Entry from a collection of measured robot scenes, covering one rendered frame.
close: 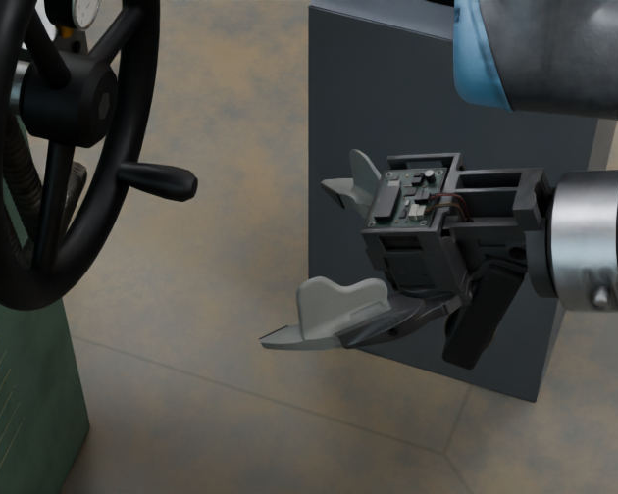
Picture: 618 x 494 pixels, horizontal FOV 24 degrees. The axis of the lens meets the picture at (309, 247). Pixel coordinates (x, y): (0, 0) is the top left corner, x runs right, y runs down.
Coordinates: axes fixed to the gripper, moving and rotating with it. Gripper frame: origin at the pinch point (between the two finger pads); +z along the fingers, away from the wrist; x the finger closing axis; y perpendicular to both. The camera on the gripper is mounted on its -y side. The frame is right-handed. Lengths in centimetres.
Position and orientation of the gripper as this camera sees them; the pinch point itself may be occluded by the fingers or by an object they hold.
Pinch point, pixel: (293, 267)
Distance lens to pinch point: 101.8
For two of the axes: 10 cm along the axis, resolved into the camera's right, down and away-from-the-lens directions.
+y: -3.3, -6.7, -6.6
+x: -2.8, 7.4, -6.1
